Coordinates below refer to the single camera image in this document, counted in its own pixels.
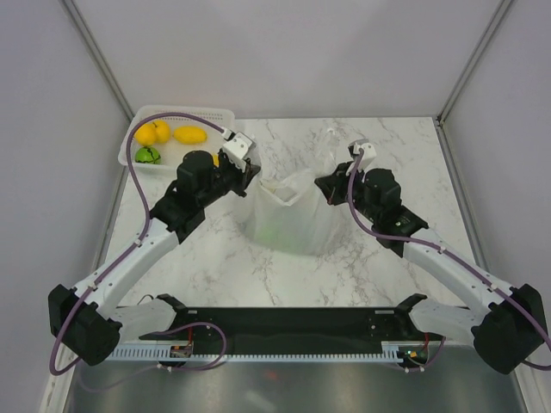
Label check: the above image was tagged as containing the white slotted cable duct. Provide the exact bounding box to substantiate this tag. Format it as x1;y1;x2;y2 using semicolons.
106;342;417;363

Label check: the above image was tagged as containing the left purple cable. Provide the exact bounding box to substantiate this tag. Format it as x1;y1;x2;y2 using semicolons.
48;112;232;378

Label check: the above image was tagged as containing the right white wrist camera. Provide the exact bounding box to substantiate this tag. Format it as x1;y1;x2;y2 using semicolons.
347;139;377;175

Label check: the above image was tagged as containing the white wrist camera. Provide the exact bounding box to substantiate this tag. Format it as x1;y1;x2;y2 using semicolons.
347;139;377;175
221;129;258;172

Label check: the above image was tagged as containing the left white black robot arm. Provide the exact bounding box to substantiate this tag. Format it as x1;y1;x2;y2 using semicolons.
47;149;261;366

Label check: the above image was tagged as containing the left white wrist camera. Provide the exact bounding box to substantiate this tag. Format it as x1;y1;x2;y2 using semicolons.
221;129;258;172

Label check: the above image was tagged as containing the right aluminium frame post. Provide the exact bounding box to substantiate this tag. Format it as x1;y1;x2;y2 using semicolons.
434;0;517;128

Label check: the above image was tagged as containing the left aluminium frame post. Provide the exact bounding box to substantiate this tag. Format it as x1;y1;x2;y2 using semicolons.
59;0;134;121

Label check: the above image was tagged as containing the white lemon-print plastic bag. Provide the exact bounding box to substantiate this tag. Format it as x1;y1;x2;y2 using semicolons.
234;129;346;256

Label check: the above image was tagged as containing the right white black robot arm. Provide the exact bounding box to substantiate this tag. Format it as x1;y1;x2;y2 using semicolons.
314;163;550;374

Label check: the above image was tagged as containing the small yellow fake lemon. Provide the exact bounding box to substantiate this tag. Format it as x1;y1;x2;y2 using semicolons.
152;120;171;144

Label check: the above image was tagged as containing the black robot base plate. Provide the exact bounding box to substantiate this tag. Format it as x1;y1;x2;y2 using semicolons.
139;294;442;354

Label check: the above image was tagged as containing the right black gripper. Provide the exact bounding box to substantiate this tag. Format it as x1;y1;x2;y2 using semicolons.
316;161;380;224

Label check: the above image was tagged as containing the large yellow fake lemon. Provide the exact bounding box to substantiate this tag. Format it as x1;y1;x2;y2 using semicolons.
133;123;157;146

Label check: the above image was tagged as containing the aluminium frame post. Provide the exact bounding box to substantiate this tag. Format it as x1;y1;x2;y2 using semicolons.
434;0;517;128
59;0;134;121

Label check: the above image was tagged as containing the white plastic fruit basket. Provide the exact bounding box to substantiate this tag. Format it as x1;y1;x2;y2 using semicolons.
118;105;235;174

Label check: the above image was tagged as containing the green black-striped fake fruit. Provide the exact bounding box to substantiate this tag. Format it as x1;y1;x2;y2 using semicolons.
134;146;162;164

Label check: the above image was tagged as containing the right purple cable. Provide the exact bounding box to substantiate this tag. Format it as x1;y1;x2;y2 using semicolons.
347;144;551;372

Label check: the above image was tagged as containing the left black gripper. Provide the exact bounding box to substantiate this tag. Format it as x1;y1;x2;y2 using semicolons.
199;149;261;207

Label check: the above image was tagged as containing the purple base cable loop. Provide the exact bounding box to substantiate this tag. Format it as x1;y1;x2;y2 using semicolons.
161;317;233;373

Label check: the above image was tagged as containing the yellow fake mango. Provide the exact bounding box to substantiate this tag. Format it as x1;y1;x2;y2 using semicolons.
173;126;207;145

